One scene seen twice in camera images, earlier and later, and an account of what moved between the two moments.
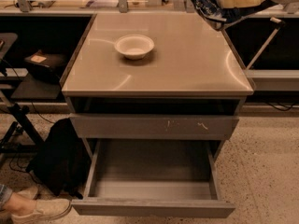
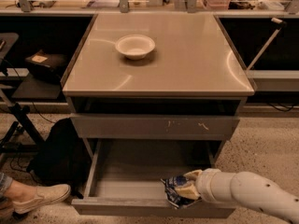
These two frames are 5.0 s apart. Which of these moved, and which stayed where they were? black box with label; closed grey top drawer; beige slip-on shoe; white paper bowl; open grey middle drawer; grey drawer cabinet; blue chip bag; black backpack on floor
Moved: blue chip bag; beige slip-on shoe
Stayed: white paper bowl; black box with label; black backpack on floor; open grey middle drawer; grey drawer cabinet; closed grey top drawer
